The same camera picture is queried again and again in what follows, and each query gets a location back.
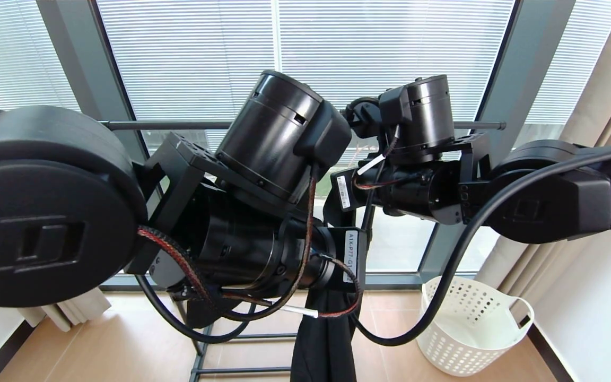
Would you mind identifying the window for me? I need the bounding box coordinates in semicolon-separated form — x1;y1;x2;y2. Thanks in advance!
0;0;611;290

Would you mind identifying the black cable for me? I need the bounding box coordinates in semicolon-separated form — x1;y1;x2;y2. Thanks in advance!
351;144;611;348
135;273;256;345

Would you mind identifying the white laundry basket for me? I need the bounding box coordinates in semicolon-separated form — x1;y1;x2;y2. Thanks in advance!
416;275;535;377

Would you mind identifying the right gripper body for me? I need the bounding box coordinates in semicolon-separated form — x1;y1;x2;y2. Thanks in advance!
330;161;466;227

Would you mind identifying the black garment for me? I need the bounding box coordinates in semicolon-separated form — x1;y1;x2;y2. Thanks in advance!
290;286;362;382

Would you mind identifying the black clothes rack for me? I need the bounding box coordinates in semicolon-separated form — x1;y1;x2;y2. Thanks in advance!
99;119;507;382

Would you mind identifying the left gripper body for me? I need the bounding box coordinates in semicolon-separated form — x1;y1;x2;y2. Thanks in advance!
198;211;368;293

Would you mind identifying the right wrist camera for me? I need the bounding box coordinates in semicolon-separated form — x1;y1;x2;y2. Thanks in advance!
344;97;386;140

